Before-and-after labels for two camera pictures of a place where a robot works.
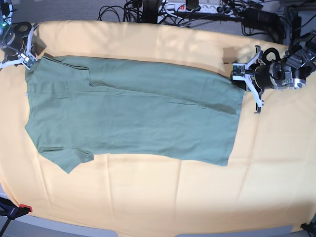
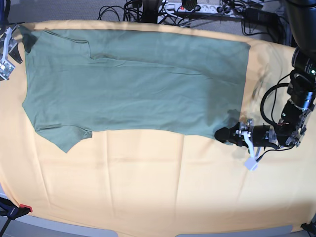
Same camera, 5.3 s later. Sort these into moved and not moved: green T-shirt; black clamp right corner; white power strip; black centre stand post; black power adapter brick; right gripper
Moved: green T-shirt; right gripper
Not moved: black power adapter brick; black clamp right corner; white power strip; black centre stand post
